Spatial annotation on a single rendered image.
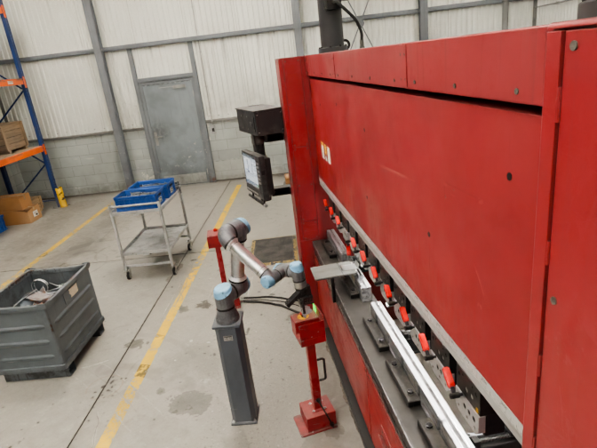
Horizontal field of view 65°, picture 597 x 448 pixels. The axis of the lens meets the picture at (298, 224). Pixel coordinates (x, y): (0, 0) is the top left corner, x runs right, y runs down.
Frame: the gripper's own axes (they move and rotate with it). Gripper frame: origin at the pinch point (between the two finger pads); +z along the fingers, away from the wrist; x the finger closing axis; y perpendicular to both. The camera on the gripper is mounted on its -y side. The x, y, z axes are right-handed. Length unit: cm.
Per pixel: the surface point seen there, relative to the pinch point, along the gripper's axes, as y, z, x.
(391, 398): 13, -3, -88
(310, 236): 40, -5, 103
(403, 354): 27, -11, -75
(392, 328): 33, -10, -53
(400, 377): 21, -5, -81
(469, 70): 24, -137, -140
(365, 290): 38.4, -8.5, -7.9
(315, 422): -8, 76, -4
